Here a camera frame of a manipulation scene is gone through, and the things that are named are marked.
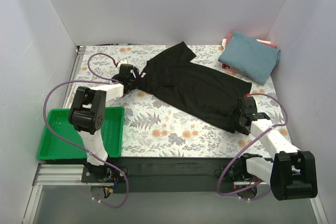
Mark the black t shirt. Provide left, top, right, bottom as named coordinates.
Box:
left=135, top=42, right=251, bottom=133

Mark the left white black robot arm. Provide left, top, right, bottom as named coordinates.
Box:
left=69, top=63, right=140, bottom=182

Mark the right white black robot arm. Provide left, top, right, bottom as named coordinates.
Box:
left=218, top=94, right=318, bottom=200

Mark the folded red t shirt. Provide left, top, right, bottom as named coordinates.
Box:
left=221, top=32, right=278, bottom=72

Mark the folded teal t shirt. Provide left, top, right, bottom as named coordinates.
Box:
left=218, top=31, right=280, bottom=85

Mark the floral patterned table mat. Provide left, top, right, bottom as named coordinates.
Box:
left=68, top=44, right=292, bottom=158

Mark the green plastic tray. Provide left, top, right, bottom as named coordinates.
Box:
left=37, top=107, right=124, bottom=161

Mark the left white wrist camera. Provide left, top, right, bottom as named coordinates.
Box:
left=117, top=59, right=128, bottom=67

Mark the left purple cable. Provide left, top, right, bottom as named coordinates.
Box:
left=43, top=52, right=130, bottom=208

